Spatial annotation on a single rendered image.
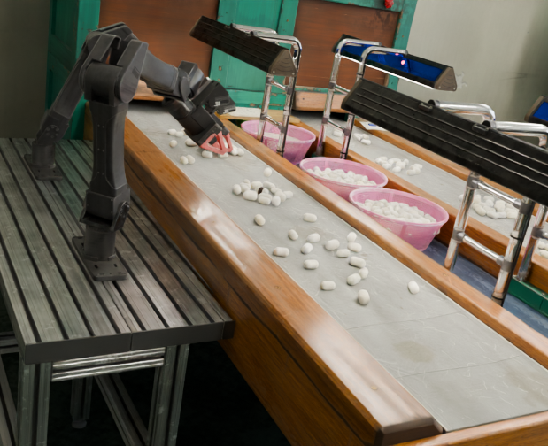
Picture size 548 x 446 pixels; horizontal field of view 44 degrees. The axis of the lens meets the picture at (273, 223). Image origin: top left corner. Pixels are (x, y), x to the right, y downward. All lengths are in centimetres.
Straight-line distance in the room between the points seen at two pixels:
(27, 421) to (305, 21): 192
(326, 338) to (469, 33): 340
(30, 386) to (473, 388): 73
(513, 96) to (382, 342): 368
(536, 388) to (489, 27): 343
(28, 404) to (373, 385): 59
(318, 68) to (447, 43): 157
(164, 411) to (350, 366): 45
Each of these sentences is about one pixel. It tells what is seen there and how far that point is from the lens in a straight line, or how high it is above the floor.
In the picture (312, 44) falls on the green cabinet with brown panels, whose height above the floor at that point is 104.
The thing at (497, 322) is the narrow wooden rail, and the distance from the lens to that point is 135.
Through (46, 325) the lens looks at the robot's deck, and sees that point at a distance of 125.
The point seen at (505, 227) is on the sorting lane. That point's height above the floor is 74.
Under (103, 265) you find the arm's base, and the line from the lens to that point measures 145.
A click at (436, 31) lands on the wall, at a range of 419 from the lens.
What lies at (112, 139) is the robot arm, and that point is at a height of 94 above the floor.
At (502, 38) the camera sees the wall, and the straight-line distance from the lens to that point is 456.
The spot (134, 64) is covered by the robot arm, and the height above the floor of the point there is 109.
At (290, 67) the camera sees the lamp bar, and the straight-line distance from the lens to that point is 184.
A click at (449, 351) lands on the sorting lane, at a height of 74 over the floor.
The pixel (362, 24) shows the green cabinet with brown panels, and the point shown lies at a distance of 289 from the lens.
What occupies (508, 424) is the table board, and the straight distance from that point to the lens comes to 111.
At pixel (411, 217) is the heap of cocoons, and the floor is 74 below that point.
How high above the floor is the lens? 131
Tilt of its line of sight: 20 degrees down
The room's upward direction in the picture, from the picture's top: 10 degrees clockwise
